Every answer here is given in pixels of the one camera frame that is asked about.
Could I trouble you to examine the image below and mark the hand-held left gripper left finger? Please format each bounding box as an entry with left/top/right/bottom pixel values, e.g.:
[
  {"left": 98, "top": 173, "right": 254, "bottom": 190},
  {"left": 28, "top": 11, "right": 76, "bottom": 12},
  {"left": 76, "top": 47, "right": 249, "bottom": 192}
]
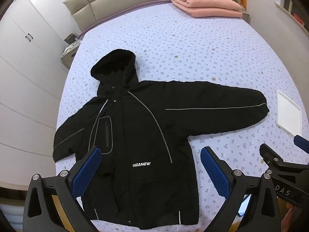
[{"left": 23, "top": 146, "right": 103, "bottom": 232}]

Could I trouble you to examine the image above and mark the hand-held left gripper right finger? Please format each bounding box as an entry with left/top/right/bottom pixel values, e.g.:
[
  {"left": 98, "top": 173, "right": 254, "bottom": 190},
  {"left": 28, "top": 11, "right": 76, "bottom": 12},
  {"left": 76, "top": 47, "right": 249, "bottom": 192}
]
[{"left": 200, "top": 146, "right": 282, "bottom": 232}]

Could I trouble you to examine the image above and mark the folded pink blanket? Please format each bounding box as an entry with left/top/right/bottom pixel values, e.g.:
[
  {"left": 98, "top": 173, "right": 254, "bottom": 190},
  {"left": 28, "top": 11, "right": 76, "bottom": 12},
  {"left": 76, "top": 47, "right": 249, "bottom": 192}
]
[{"left": 170, "top": 0, "right": 243, "bottom": 18}]

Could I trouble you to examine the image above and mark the beige padded headboard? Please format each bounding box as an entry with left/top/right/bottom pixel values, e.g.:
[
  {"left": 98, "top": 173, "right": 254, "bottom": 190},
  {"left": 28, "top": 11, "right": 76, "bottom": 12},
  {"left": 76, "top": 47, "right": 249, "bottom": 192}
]
[{"left": 63, "top": 0, "right": 221, "bottom": 32}]

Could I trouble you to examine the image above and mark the bed with floral sheet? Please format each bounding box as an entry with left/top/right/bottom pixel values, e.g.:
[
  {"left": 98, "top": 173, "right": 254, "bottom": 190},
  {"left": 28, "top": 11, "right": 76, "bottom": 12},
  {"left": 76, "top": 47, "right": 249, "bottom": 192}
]
[{"left": 54, "top": 0, "right": 309, "bottom": 232}]

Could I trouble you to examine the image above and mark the grey nightstand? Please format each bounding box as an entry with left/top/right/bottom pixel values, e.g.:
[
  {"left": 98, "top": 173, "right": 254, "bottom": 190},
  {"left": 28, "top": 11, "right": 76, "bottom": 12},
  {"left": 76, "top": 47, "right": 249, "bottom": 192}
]
[{"left": 60, "top": 40, "right": 82, "bottom": 68}]

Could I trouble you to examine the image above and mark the wall shelf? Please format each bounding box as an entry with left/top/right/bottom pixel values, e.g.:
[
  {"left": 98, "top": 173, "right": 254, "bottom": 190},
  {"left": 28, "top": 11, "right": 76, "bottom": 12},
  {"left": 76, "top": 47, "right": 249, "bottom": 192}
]
[{"left": 275, "top": 0, "right": 307, "bottom": 32}]

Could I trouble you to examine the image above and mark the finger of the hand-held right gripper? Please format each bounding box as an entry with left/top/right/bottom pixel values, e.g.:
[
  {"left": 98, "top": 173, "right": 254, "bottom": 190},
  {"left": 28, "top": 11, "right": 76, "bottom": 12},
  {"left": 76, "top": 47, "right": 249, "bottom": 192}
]
[
  {"left": 294, "top": 135, "right": 309, "bottom": 154},
  {"left": 259, "top": 143, "right": 309, "bottom": 172}
]

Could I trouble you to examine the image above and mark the person's right hand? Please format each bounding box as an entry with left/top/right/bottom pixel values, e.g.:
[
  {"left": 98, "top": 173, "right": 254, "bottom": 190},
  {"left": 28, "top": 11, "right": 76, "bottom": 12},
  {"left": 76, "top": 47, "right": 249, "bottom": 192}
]
[{"left": 281, "top": 202, "right": 309, "bottom": 232}]

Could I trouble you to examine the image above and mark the white square tray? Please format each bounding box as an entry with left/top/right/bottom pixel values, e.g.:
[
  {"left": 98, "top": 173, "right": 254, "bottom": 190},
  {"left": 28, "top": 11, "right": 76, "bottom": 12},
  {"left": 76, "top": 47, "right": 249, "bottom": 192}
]
[{"left": 276, "top": 90, "right": 303, "bottom": 136}]

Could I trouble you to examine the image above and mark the black hooded jacket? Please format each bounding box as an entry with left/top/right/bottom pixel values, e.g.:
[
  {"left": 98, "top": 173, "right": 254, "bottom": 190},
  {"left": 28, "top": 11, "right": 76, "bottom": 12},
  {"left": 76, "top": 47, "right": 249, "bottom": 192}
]
[{"left": 53, "top": 49, "right": 270, "bottom": 226}]

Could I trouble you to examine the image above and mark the dark box on nightstand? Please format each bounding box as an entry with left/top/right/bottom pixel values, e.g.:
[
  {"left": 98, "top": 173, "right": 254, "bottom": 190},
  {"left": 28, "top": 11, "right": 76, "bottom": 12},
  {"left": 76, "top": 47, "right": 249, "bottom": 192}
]
[{"left": 64, "top": 33, "right": 78, "bottom": 44}]

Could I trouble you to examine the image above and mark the white wardrobe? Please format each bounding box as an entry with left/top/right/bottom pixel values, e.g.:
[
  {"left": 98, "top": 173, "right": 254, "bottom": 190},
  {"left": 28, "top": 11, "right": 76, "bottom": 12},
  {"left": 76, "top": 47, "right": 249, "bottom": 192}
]
[{"left": 0, "top": 0, "right": 70, "bottom": 191}]

